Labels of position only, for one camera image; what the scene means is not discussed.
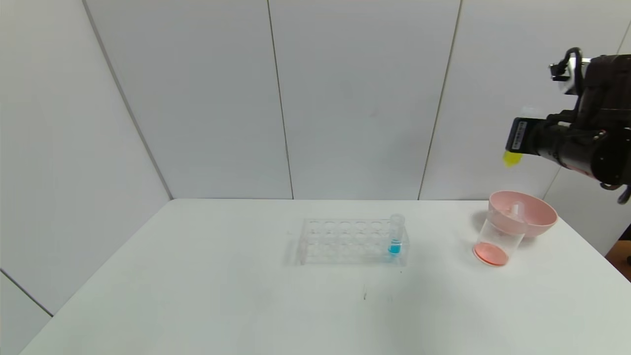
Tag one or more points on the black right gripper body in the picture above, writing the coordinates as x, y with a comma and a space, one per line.
518, 135

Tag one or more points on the test tube with yellow pigment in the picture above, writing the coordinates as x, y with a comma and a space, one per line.
512, 159

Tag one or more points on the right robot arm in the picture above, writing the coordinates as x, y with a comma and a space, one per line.
606, 143

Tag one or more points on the clear plastic measuring beaker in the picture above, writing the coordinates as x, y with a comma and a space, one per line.
493, 251

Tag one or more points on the test tube with blue pigment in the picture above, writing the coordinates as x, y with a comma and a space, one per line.
394, 247

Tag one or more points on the clear acrylic test tube rack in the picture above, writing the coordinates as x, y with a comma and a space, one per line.
330, 244

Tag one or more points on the pink plastic bowl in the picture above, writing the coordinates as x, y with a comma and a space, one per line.
535, 219

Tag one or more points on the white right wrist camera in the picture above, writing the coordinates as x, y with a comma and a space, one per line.
572, 79

